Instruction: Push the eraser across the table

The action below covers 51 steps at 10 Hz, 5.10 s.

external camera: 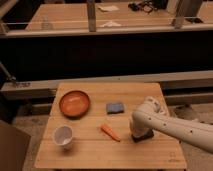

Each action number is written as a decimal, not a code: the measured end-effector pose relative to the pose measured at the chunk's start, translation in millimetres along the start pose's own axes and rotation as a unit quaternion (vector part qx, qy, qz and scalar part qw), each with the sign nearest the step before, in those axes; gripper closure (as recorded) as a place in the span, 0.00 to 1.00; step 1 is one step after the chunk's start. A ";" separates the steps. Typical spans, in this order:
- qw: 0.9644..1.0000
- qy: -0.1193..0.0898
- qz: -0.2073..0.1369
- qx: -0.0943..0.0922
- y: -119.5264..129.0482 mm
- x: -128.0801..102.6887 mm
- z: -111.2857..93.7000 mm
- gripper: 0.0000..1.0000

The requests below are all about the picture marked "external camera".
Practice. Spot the blue sponge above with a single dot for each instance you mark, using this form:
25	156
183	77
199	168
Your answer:
115	108

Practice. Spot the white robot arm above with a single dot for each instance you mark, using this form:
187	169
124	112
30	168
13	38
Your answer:
149	116

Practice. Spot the white crumpled paper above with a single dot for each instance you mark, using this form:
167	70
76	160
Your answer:
110	24

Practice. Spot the metal rail beam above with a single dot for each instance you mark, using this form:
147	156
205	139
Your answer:
168	81

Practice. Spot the white paper sheet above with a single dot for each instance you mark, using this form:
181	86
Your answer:
108	8

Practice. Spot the brown cardboard box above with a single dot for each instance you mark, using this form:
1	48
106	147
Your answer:
13	147

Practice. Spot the black eraser block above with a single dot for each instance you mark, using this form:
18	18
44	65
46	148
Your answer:
148	135

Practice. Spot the orange carrot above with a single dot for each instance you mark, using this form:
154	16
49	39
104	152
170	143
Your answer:
110	132

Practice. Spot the white paper cup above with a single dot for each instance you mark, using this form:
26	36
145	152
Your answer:
63	137

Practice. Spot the orange wooden bowl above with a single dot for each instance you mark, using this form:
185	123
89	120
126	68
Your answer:
74	103

